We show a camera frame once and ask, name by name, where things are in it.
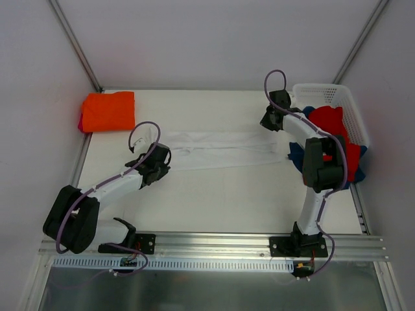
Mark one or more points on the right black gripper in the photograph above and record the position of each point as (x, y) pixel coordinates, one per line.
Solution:
(270, 118)

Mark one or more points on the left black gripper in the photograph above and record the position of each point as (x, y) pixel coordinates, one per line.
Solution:
(161, 159)

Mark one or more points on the white t shirt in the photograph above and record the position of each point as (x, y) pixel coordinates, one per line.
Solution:
(212, 150)

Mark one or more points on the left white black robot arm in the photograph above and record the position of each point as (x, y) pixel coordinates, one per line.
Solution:
(73, 221)

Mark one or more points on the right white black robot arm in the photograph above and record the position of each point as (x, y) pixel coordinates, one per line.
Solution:
(324, 171)

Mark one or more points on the blue t shirt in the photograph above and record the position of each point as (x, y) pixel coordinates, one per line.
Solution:
(297, 153)

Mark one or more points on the white plastic laundry basket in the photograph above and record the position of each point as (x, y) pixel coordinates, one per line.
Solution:
(334, 95)

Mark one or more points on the red t shirt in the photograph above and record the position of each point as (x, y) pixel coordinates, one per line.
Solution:
(330, 120)

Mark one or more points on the folded orange t shirt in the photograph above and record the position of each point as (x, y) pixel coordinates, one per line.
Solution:
(110, 112)

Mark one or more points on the folded pink t shirt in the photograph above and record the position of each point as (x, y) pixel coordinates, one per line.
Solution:
(80, 124)

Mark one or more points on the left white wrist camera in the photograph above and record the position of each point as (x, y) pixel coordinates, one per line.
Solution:
(140, 143)

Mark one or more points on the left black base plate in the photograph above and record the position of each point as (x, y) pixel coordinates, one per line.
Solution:
(144, 243)

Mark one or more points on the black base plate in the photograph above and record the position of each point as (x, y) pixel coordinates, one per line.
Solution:
(285, 246)
(144, 243)

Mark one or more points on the aluminium mounting rail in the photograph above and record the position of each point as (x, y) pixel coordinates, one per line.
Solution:
(256, 246)

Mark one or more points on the rear aluminium frame bar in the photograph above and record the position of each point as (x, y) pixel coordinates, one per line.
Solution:
(136, 88)

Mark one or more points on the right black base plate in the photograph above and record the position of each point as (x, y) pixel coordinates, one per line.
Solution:
(285, 246)

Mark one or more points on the white slotted cable duct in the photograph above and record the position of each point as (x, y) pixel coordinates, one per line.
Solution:
(176, 264)

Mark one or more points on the right aluminium frame post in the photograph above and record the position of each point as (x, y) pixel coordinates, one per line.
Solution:
(368, 27)

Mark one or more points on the aluminium frame post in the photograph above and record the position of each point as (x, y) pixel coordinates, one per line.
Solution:
(368, 27)
(69, 33)

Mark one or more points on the left aluminium frame post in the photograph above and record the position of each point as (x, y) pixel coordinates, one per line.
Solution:
(69, 33)

